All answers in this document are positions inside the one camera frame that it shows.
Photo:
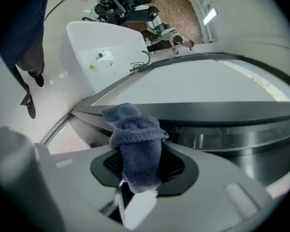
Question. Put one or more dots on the white chair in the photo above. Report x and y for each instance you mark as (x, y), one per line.
(168, 31)

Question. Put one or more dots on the person's navy shirt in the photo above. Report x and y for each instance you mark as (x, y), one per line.
(19, 20)

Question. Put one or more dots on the person's black shoe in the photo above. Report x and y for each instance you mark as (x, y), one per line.
(30, 107)
(39, 81)

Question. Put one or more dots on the white sink basin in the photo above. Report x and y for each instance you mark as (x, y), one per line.
(99, 37)

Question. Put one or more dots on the person's dark trousers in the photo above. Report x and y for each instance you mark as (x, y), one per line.
(33, 57)

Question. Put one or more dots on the blue-grey knitted sock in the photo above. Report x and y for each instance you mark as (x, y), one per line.
(140, 158)

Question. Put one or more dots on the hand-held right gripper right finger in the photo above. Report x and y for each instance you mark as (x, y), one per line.
(207, 202)

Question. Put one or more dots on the black exercise machine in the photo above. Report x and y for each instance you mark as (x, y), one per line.
(118, 6)

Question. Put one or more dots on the small clear yellow container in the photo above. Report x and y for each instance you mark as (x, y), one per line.
(92, 67)

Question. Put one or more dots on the black faucet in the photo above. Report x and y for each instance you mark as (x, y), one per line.
(145, 62)

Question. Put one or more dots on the ceiling light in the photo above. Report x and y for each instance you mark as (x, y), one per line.
(210, 16)

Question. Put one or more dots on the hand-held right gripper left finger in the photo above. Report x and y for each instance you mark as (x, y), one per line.
(75, 178)

